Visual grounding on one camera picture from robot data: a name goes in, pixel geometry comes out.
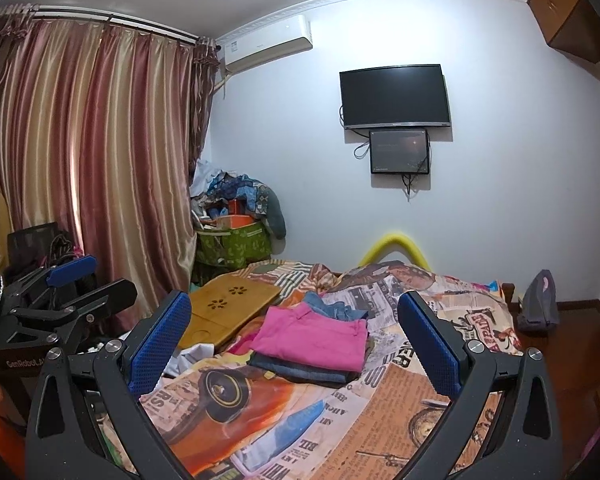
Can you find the yellow foam bed guard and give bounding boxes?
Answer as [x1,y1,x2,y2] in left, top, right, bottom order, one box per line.
[358,230,430,267]

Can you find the curtain rod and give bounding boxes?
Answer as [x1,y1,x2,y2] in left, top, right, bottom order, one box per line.
[0,4,216,47]

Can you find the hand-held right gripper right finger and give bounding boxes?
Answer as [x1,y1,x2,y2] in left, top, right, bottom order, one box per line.
[396,290,564,480]

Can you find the small black wall screen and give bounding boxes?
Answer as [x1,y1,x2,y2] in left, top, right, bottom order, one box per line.
[370,128,430,175]

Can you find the orange box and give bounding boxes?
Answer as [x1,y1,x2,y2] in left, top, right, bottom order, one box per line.
[225,199,259,224]

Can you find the pink pants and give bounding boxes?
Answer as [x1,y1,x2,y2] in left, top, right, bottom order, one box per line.
[250,305,370,372]

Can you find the printed blanket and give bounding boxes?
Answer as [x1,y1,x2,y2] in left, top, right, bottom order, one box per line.
[95,257,527,480]

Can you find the wooden lap desk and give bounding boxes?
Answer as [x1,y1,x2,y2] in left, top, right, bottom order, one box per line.
[177,282,281,351]

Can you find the dark folded jeans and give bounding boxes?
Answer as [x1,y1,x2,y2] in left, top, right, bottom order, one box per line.
[246,351,366,387]

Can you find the pile of clothes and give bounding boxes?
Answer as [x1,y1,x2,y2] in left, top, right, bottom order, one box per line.
[190,160,287,239]

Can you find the grey backpack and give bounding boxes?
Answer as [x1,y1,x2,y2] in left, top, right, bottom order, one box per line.
[517,270,561,334]

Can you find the black mesh basket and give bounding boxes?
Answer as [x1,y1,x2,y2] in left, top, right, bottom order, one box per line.
[7,224,77,268]

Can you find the green patterned storage box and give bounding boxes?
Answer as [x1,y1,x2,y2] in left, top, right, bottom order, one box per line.
[195,220,274,267]

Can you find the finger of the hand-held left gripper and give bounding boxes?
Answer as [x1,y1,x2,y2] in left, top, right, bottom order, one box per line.
[2,254,100,312]
[10,278,139,352]

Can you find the striped pink curtain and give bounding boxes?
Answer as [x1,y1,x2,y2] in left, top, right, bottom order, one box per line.
[0,12,219,332]

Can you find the white air conditioner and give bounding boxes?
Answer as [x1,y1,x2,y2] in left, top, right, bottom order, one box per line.
[217,15,314,74]

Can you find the black wall television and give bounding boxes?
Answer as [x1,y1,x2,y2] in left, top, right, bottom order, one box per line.
[339,64,452,130]

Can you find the wooden overhead cabinet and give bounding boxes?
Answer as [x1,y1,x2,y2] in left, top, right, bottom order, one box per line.
[527,0,600,62]

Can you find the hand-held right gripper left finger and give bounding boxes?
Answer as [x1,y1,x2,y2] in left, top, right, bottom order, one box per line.
[25,289,197,480]

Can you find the white cloth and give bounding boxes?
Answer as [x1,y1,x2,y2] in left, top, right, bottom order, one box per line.
[164,344,217,377]

